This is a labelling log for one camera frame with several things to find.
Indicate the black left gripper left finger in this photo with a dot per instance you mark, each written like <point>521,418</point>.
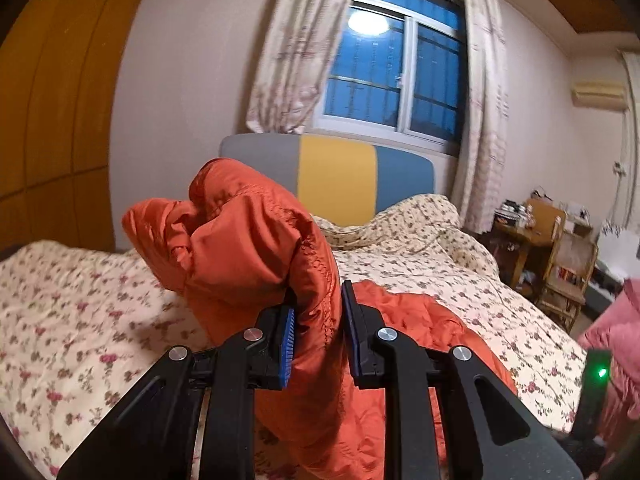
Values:
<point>191,415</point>

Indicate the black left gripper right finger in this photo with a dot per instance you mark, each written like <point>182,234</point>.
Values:
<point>447,414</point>

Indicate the orange puffer jacket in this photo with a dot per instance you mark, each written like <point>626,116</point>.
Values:
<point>240,241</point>

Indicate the pink clothing sleeve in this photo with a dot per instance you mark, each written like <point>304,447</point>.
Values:
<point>617,329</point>

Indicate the floral bed quilt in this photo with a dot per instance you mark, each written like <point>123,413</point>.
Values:
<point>79,327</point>

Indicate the wooden chair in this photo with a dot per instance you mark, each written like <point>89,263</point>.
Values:
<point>563,289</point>

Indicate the wooden bedside table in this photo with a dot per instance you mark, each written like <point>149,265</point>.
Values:
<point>536,223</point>

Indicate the floral right curtain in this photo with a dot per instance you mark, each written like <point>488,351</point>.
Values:
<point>480,167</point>

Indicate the floral curtain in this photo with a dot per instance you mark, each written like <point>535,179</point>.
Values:
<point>298,53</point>
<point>480,167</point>

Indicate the grey yellow blue headboard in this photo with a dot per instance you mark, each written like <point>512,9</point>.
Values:
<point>345,181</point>

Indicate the wooden wardrobe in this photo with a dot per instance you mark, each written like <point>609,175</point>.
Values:
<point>59,67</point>

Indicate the floral left curtain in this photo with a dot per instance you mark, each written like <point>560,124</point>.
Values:
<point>298,53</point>

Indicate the wall air conditioner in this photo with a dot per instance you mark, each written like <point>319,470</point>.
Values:
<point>600,95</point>

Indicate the window with white frame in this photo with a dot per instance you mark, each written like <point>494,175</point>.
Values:
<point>399,74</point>

